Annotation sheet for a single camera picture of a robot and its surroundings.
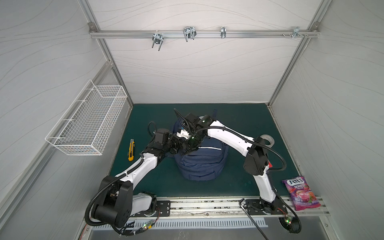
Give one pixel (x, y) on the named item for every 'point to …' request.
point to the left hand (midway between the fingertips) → (188, 136)
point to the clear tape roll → (269, 138)
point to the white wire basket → (86, 126)
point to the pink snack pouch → (302, 195)
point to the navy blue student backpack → (207, 163)
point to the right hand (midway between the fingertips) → (185, 149)
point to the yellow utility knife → (131, 156)
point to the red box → (270, 165)
